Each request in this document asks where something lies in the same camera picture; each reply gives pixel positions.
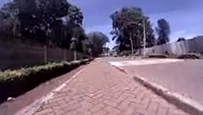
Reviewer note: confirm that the slender dark tree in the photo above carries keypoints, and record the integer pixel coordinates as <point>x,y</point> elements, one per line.
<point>163,30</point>

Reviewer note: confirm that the bare reddish dirt strip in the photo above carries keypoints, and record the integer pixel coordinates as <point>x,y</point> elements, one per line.
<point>34,93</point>

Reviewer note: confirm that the dark boundary wall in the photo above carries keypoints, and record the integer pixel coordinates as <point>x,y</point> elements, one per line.
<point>22,54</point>

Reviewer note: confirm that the pale raised kerb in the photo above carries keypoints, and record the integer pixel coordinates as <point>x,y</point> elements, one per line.
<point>165,95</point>

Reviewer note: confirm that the long grey wall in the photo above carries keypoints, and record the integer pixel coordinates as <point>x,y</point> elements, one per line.
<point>195,45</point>

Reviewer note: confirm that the pale flat kerb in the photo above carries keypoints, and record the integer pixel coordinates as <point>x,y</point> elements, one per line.
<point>32,108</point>

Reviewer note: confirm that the pale pole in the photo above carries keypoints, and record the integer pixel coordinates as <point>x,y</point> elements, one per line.
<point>144,38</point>

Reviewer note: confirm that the row of large trees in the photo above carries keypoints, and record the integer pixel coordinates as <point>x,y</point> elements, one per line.
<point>44,19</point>

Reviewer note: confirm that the tall leafy trees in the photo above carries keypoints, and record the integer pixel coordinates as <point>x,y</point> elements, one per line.
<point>128,25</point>

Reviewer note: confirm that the red brick path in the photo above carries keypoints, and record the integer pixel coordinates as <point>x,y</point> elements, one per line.
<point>98,93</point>

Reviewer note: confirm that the low green hedge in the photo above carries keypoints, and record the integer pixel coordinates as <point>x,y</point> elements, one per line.
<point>23,76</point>

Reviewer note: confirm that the grey asphalt road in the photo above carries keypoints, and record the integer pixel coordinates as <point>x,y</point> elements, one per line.
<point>184,79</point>

